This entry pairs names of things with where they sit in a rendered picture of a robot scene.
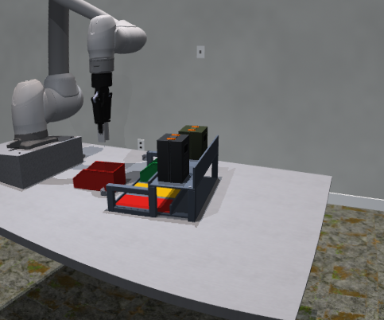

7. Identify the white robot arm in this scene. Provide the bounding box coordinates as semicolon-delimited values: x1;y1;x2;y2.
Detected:
6;0;147;150

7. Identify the grey metal shelf rack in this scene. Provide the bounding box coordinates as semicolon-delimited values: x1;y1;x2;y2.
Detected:
100;135;219;222

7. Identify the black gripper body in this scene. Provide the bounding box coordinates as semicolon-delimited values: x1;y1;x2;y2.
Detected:
91;72;112;103

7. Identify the green bin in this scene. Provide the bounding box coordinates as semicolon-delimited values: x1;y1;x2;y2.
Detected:
141;159;157;182

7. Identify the black case with orange handles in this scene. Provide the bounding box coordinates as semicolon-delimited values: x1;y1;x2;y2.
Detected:
157;134;189;183

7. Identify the red bin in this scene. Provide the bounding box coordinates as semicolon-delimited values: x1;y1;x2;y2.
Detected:
74;161;126;191

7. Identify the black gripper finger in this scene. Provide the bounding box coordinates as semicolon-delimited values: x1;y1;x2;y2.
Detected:
104;92;112;140
91;92;106;142

